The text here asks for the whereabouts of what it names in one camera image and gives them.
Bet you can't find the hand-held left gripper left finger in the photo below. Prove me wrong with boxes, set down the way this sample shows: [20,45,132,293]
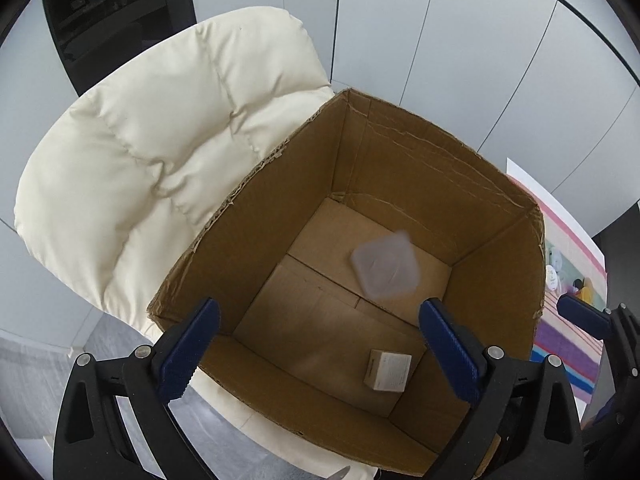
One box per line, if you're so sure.
[52,297,222,480]

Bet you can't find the striped cloth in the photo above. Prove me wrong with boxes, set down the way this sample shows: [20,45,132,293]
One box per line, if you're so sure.
[530,195,608,401]

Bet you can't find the small beige carton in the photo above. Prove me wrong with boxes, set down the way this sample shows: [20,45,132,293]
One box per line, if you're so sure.
[363,349,413,393]

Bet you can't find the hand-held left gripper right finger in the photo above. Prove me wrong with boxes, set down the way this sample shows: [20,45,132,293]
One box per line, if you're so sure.
[418,297,586,480]

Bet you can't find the striped colourful play mat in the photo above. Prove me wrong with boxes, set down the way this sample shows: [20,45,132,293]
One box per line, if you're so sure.
[505,157,608,411]

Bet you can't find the translucent white square container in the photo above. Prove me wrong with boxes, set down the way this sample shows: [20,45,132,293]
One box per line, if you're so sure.
[350,230,418,301]

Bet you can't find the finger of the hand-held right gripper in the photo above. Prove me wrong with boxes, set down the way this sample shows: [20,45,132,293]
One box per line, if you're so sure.
[582,390,631,441]
[556,294,640,376]

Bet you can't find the brown cardboard box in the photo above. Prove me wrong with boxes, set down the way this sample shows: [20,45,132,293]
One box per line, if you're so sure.
[146,87,547,478]

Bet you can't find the cream cushioned chair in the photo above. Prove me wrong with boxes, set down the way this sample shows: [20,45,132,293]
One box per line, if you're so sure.
[14,6,381,480]

